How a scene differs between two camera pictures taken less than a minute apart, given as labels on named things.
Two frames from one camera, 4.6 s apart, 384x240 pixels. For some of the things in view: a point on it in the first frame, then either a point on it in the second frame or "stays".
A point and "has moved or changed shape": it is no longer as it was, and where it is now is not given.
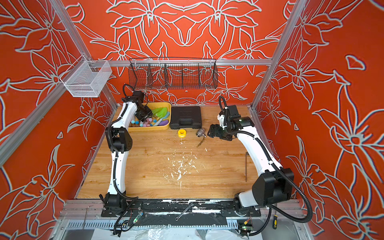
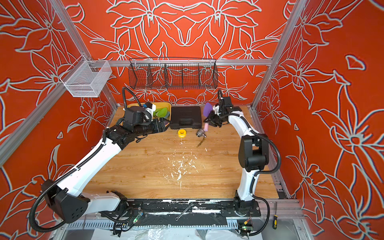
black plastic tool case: x=185 y=117 stays
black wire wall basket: x=173 y=73 stays
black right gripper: x=217 y=131 to x=213 y=120
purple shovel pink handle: x=163 y=122 has moved or changed shape
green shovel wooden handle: x=160 y=112 stays
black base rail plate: x=176 y=208 stays
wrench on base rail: x=177 y=218 stays
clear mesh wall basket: x=86 y=78 stays
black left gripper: x=149 y=113 to x=162 y=123
